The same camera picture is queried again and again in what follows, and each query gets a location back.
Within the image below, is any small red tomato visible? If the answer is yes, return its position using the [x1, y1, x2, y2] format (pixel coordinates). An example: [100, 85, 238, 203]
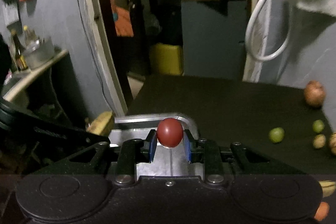
[157, 118, 183, 148]

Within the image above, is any green lime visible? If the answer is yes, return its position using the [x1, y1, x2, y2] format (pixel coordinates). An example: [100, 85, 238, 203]
[269, 127, 285, 144]
[312, 119, 325, 134]

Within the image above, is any small tan round fruit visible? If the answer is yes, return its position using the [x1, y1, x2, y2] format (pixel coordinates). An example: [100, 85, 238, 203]
[313, 134, 326, 149]

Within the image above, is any long yellow-green banana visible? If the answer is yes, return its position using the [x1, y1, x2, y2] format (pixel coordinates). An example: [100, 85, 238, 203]
[319, 180, 336, 198]

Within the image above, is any orange round fruit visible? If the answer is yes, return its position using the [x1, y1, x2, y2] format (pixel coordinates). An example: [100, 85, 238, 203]
[314, 202, 330, 222]

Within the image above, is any metal tray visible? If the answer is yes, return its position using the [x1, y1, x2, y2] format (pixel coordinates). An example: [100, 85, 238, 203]
[108, 112, 205, 183]

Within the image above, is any short banana on tray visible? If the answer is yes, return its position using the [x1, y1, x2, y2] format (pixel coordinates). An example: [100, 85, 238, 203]
[86, 111, 115, 136]

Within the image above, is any yellow plastic container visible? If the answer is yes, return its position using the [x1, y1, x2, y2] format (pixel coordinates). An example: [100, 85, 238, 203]
[150, 43, 184, 76]

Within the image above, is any reddish brown pomegranate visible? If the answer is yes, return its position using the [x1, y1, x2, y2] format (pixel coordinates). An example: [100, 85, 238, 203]
[303, 80, 326, 107]

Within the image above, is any orange cloth in doorway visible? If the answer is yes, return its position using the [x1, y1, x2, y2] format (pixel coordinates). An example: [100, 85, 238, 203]
[110, 0, 134, 37]

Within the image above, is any metal pot on shelf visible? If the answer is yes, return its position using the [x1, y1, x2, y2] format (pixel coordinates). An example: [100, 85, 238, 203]
[23, 37, 55, 70]

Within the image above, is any brown glass bottle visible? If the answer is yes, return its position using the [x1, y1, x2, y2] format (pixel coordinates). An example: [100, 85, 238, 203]
[11, 29, 28, 71]

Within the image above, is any white looped hose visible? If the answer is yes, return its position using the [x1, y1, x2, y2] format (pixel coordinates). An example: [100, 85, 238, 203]
[244, 0, 292, 62]

